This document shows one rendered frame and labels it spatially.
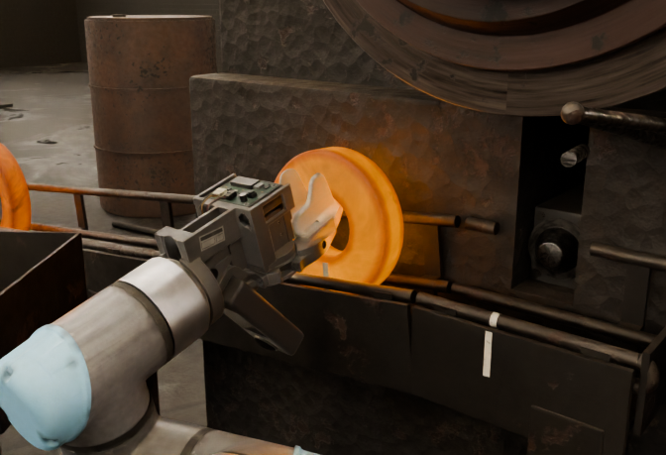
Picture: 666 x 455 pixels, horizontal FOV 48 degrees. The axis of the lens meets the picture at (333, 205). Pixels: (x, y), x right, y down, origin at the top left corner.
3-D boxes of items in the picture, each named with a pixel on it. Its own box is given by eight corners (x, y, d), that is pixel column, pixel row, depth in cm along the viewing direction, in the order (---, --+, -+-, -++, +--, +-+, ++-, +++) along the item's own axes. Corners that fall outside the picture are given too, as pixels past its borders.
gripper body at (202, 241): (297, 180, 65) (197, 249, 57) (316, 264, 68) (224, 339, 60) (236, 170, 69) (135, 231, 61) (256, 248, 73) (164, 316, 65)
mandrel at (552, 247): (592, 229, 83) (596, 191, 82) (631, 237, 81) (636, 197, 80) (525, 272, 71) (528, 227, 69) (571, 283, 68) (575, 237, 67)
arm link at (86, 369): (7, 436, 55) (-34, 348, 51) (123, 351, 63) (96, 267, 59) (69, 482, 51) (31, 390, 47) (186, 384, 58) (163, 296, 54)
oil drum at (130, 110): (170, 181, 405) (161, 11, 381) (249, 199, 369) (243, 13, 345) (73, 204, 360) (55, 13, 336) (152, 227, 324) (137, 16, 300)
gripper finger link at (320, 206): (356, 155, 72) (295, 197, 66) (366, 208, 74) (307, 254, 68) (331, 151, 74) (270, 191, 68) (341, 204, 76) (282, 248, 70)
